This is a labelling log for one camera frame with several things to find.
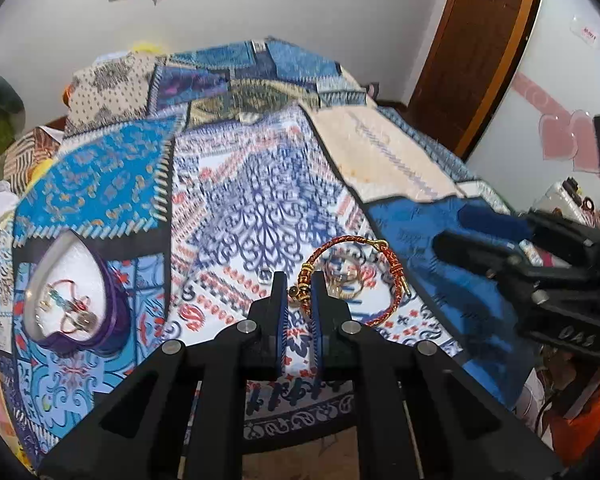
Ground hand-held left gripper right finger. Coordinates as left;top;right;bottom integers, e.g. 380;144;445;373
311;271;563;480

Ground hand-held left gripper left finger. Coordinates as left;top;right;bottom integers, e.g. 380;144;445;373
40;271;288;480

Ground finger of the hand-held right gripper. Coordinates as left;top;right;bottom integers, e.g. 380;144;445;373
432;231;547;302
457;204;600;262

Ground red braided bracelet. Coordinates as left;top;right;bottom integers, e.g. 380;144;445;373
297;237;411;327

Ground purple heart-shaped box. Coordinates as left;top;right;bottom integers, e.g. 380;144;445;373
22;230;131;357

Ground beaded string bracelet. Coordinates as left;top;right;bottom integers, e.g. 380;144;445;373
37;280;101;335

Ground gold rings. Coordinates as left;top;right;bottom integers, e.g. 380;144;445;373
325;255;369;302

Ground white plastic bag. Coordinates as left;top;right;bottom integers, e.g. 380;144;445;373
530;179;600;228

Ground orange cloth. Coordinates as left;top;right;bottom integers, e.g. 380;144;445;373
542;360;600;467

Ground blue patchwork blanket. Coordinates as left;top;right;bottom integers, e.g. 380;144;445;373
0;37;546;461

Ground brown wooden door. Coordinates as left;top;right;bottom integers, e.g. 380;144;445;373
407;0;548;159

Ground pink wall sticker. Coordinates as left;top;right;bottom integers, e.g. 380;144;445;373
510;72;600;174

